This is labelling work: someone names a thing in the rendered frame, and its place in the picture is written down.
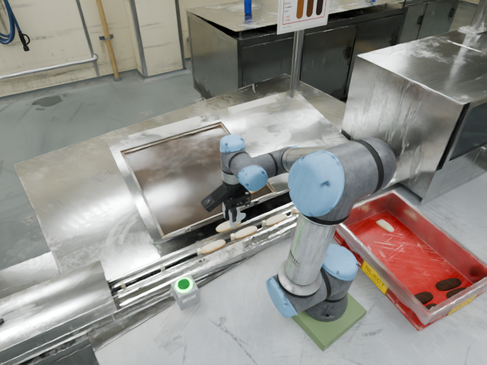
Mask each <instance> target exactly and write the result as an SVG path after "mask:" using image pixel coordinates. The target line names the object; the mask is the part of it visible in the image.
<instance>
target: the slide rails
mask: <svg viewBox="0 0 487 365"><path fill-rule="evenodd" d="M292 208H295V209H296V207H295V206H292V207H290V208H287V209H285V210H282V211H280V212H278V213H276V214H273V215H271V216H269V217H266V218H264V219H261V220H259V221H257V222H255V223H252V224H250V225H247V226H245V227H242V228H241V229H239V230H242V229H244V228H246V227H251V226H255V227H258V226H260V225H261V224H262V221H263V220H265V221H266V220H268V219H269V218H270V217H274V216H275V215H278V214H287V213H289V212H291V209H292ZM296 215H298V214H297V213H295V214H292V215H290V216H288V217H286V219H284V220H283V221H285V220H287V219H290V218H292V217H294V216H296ZM283 221H282V222H283ZM272 226H273V225H270V226H268V225H267V226H265V227H262V228H260V229H258V230H257V231H256V232H254V233H253V234H255V233H257V232H260V231H262V230H265V229H267V228H268V227H272ZM239 230H236V231H234V232H231V233H229V234H227V235H224V236H222V237H220V238H217V239H215V240H212V241H210V242H208V243H205V244H204V245H201V246H199V247H196V248H194V249H191V250H190V251H186V252H185V253H182V254H180V255H178V256H175V257H173V258H171V259H168V260H166V261H163V262H161V263H159V264H156V265H154V266H152V267H149V268H148V269H145V270H143V271H140V272H138V273H135V274H133V275H131V276H129V277H126V278H124V279H122V280H119V281H117V282H114V283H112V284H110V285H109V289H110V290H113V289H115V288H118V287H119V286H121V285H120V282H122V281H124V283H125V284H126V283H128V282H131V281H133V280H136V279H138V278H139V277H142V276H144V275H147V274H149V273H151V272H154V271H156V270H158V269H160V264H164V266H167V265H170V264H172V263H175V262H176V261H180V260H181V259H184V258H186V257H188V256H191V255H193V254H195V253H197V250H196V249H198V248H200V249H201V248H203V247H204V246H206V245H207V244H209V243H212V242H214V241H217V240H227V239H230V235H231V234H235V233H237V232H238V231H239ZM253 234H251V235H253ZM249 236H250V235H248V236H246V237H245V238H247V237H249ZM242 239H244V238H240V239H235V240H232V241H230V242H229V243H226V244H225V245H224V246H223V247H221V248H224V247H226V246H229V245H230V244H232V243H235V242H237V241H240V240H242ZM221 248H219V249H221ZM219 249H218V250H219ZM215 251H217V250H215ZM215 251H213V252H215ZM210 253H212V252H210ZM210 253H203V254H201V255H199V256H196V257H194V258H192V259H189V260H187V261H184V262H183V263H181V264H178V265H176V266H173V267H171V268H169V269H166V270H164V271H163V272H160V273H158V274H155V275H153V276H151V277H148V278H146V279H144V280H141V281H140V282H137V283H135V284H132V285H130V286H128V287H126V288H123V289H122V290H118V291H117V292H114V293H112V296H115V295H117V294H120V293H122V292H124V291H126V290H129V289H131V288H134V287H135V286H137V285H140V284H142V283H144V282H147V281H149V280H152V279H154V278H155V277H158V276H160V275H162V274H165V273H167V272H170V271H172V270H174V269H177V268H178V267H181V266H183V265H185V264H187V263H190V262H192V261H194V260H197V259H199V258H201V257H203V256H206V255H208V254H210Z"/></svg>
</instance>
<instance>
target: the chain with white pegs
mask: <svg viewBox="0 0 487 365"><path fill-rule="evenodd" d="M292 214H295V208H292V209H291V213H290V214H288V215H287V217H288V216H290V215H292ZM265 226H267V225H266V221H265V220H263V221H262V226H261V227H258V228H257V229H260V228H262V227H265ZM232 240H235V235H234V234H231V235H230V240H228V241H226V242H225V243H229V242H230V241H232ZM196 250H197V254H196V255H194V256H192V257H189V258H187V259H185V260H182V261H180V262H178V263H176V264H173V265H171V266H169V267H166V268H165V266H164V264H160V269H161V270H159V271H158V272H155V273H153V274H150V275H149V276H146V277H143V278H141V279H139V280H136V281H135V282H132V283H130V284H128V285H125V283H124V281H122V282H120V285H121V288H118V289H116V290H113V291H112V292H111V294H112V293H114V292H117V291H118V290H122V289H123V288H126V287H128V286H130V285H132V284H135V283H137V282H140V281H141V280H144V279H146V278H148V277H151V276H153V275H155V274H158V273H160V272H163V271H164V270H166V269H169V268H171V267H173V266H176V265H178V264H181V263H183V262H184V261H187V260H189V259H192V258H194V257H196V256H199V255H201V254H202V252H201V249H200V248H198V249H196Z"/></svg>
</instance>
